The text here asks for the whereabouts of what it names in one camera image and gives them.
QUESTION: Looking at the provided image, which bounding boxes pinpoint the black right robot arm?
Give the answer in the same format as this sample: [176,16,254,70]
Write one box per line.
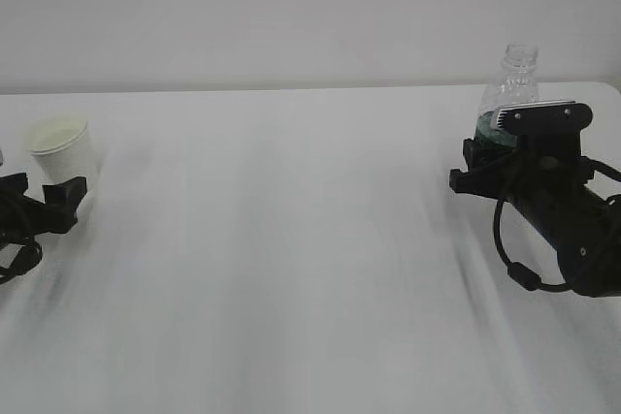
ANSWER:
[449,133,620,298]

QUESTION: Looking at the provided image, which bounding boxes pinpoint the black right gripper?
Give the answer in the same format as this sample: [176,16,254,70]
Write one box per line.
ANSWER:
[449,133,597,206]

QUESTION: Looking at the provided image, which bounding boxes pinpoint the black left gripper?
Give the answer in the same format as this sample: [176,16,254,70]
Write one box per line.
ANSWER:
[0,173,87,249]

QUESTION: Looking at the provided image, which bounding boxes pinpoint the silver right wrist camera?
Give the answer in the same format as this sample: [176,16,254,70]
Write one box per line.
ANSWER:
[490,100,593,137]

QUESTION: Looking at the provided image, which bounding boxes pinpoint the white paper cup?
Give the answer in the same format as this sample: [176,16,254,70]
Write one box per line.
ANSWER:
[25,114,99,191]

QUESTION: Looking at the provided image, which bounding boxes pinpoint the clear plastic water bottle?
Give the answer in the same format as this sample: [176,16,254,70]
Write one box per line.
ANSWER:
[474,43,539,150]

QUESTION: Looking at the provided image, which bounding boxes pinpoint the black right camera cable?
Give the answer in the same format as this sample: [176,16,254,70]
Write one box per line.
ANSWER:
[491,156,621,293]

